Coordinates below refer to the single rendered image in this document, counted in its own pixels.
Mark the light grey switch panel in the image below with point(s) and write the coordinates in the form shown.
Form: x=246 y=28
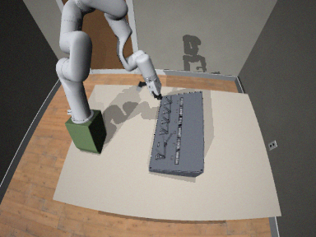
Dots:
x=179 y=136

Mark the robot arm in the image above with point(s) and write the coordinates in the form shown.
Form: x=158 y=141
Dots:
x=77 y=68

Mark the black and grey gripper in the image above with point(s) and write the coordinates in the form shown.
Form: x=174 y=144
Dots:
x=154 y=87

